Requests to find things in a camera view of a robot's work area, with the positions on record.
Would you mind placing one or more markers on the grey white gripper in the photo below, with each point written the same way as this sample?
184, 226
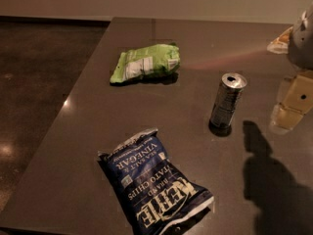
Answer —
301, 44

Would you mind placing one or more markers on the silver redbull can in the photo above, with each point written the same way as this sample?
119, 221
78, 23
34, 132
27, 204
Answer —
229, 93

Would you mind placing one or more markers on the green chip bag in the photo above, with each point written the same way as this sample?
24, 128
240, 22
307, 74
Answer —
155, 61

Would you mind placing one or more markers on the blue kettle chips bag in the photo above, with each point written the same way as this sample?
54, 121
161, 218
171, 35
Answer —
156, 197

